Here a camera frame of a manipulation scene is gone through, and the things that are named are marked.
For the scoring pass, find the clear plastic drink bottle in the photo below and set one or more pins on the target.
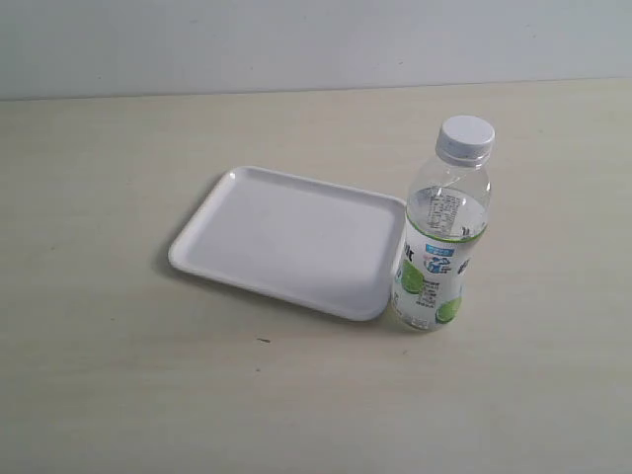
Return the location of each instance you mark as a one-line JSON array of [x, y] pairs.
[[446, 214]]

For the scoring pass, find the white bottle cap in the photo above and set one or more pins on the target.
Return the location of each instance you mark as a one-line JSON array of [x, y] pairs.
[[466, 137]]

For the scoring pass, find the white rectangular plastic tray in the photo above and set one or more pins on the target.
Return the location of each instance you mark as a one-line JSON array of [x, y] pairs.
[[326, 247]]

